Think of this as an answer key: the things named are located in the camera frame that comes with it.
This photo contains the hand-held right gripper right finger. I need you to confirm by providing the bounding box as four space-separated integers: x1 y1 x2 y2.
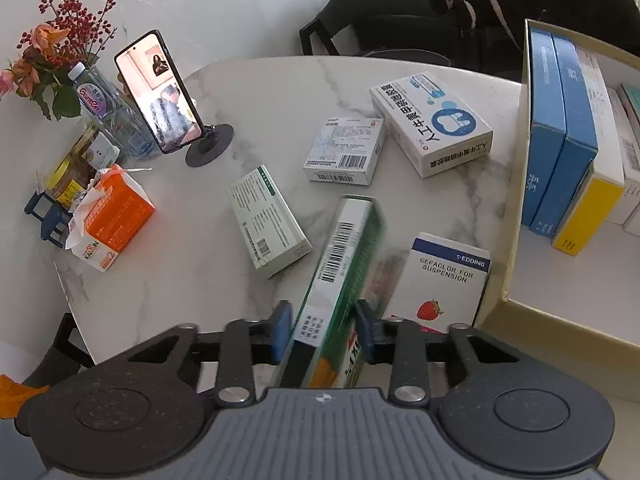
355 299 521 405

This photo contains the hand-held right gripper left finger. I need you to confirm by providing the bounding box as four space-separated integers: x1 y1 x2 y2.
127 301 293 407

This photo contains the green and orange medicine box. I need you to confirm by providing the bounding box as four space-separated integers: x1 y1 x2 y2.
277 195 386 390

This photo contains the white medicine box strawberry print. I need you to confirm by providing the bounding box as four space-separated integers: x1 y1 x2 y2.
382 231 493 333

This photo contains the white medicine box green logo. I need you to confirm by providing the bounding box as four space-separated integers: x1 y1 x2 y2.
225 165 314 279

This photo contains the small white barcode medicine box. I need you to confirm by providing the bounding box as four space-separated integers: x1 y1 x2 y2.
302 116 387 186

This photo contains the beige cardboard box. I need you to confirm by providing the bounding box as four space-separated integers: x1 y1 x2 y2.
472 17 640 348

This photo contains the white medicine box blue circle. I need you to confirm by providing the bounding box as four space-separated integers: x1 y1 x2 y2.
369 72 495 179

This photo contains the blue fever patch box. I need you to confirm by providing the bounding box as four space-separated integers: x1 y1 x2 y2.
520 27 568 235
530 34 599 239

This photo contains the yellow and white medicine box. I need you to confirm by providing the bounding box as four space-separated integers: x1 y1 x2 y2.
551 42 626 257

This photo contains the white medicine box grey panel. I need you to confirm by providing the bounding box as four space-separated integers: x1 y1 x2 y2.
602 85 640 226

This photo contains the white medicine box black barcode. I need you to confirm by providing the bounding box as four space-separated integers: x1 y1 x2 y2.
619 82 640 131

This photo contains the white marble desktop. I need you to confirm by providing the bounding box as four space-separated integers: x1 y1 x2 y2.
52 55 640 396

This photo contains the round grey phone stand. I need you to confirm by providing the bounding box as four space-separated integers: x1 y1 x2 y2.
185 124 235 167

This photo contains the orange tissue box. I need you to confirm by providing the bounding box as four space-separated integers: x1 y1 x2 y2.
64 164 156 273

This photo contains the blue miniature chair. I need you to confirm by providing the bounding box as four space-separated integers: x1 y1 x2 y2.
25 187 75 250

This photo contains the brown glass jar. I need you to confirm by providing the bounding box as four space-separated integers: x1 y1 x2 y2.
45 127 101 206

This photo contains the orange cloth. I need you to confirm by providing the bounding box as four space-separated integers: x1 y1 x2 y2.
0 374 51 420

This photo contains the black smartphone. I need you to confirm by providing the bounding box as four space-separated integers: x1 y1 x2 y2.
114 30 206 156

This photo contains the clear plastic water bottle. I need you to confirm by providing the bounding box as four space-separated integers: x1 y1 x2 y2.
67 62 156 161

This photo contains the dark dining chair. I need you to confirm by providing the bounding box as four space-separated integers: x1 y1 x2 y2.
299 0 481 68

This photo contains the red berry flower bouquet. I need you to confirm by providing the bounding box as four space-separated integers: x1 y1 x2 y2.
0 0 118 121

